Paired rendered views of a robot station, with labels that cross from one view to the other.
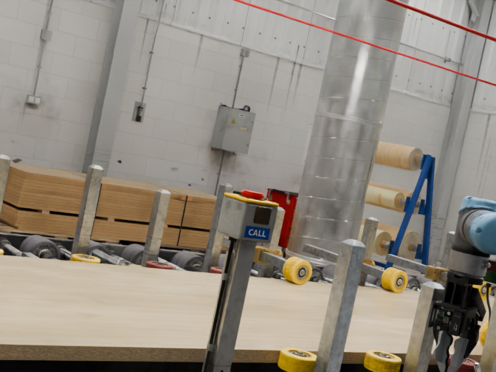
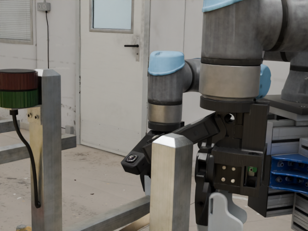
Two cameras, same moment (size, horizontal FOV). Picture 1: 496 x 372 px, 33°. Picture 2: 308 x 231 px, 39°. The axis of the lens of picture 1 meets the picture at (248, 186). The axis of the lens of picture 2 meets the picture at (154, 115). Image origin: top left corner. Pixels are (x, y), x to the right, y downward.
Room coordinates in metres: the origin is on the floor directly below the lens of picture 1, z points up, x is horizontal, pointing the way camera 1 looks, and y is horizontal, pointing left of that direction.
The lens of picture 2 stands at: (1.89, 0.06, 1.23)
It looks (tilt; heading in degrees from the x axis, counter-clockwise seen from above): 11 degrees down; 257
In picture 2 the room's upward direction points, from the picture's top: 2 degrees clockwise
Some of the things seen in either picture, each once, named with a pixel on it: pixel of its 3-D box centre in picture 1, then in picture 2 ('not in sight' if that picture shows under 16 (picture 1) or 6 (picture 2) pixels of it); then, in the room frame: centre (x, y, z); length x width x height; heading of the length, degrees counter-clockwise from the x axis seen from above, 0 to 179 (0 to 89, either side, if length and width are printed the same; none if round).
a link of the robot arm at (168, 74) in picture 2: not in sight; (167, 77); (1.65, -0.86, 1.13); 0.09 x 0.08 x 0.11; 39
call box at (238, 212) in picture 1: (246, 219); not in sight; (1.45, -0.01, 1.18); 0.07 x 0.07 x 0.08; 37
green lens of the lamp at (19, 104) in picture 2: (492, 276); (17, 96); (1.94, -0.59, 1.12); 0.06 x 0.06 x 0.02
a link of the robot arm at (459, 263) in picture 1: (469, 265); (229, 81); (1.67, -0.46, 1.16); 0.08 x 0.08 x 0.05
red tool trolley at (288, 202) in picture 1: (293, 225); not in sight; (10.38, -0.64, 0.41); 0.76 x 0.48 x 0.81; 135
